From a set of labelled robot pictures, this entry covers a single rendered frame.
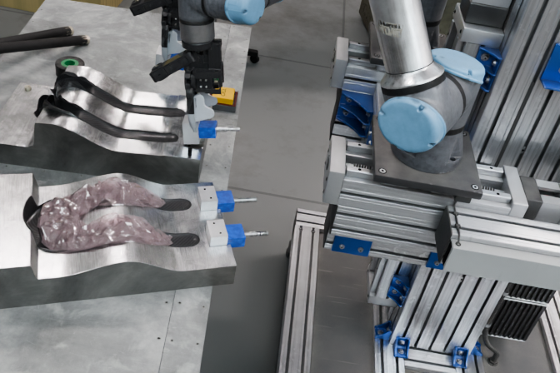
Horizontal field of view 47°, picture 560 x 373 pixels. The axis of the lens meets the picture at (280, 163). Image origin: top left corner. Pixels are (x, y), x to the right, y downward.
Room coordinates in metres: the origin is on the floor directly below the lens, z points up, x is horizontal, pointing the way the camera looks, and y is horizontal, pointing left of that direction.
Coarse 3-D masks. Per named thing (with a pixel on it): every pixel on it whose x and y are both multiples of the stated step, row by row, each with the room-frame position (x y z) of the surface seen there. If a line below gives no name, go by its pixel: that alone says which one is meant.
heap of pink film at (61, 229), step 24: (96, 192) 0.98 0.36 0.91; (120, 192) 0.98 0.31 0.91; (144, 192) 1.01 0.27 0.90; (48, 216) 0.90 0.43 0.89; (72, 216) 0.91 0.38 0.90; (120, 216) 0.91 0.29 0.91; (48, 240) 0.85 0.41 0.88; (72, 240) 0.85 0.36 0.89; (96, 240) 0.86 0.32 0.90; (120, 240) 0.86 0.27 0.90; (144, 240) 0.89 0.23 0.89; (168, 240) 0.92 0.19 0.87
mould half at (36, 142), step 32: (32, 96) 1.34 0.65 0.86; (64, 96) 1.26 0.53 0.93; (128, 96) 1.38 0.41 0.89; (160, 96) 1.40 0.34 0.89; (0, 128) 1.18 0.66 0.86; (32, 128) 1.21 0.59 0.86; (64, 128) 1.14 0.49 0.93; (96, 128) 1.20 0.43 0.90; (128, 128) 1.24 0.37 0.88; (160, 128) 1.26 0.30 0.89; (0, 160) 1.13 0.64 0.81; (32, 160) 1.14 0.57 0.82; (64, 160) 1.14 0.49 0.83; (96, 160) 1.15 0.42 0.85; (128, 160) 1.16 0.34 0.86; (160, 160) 1.16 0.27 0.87; (192, 160) 1.17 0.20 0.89
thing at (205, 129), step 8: (184, 120) 1.23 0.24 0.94; (184, 128) 1.22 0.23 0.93; (200, 128) 1.22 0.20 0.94; (208, 128) 1.22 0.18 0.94; (216, 128) 1.24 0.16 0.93; (224, 128) 1.24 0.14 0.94; (232, 128) 1.25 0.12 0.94; (184, 136) 1.21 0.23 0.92; (192, 136) 1.21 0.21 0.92; (200, 136) 1.22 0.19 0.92; (208, 136) 1.22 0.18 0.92; (216, 136) 1.23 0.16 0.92
